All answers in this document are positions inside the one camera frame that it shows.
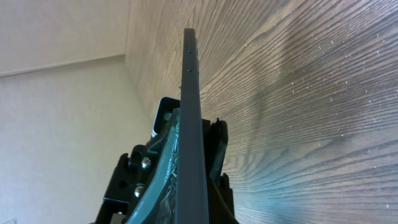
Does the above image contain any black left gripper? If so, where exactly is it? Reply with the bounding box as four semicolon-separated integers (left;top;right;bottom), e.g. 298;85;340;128
94;108;180;224

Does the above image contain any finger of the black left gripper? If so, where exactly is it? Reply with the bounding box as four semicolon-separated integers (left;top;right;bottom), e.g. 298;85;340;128
201;117;234;215

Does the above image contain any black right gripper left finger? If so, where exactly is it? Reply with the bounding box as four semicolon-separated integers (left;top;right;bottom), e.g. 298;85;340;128
155;187;176;224

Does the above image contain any blue Galaxy smartphone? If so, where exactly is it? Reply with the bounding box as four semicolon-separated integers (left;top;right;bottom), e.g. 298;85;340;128
175;29;209;224

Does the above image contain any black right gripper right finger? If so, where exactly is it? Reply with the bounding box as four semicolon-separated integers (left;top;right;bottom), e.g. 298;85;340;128
207;179;239;224

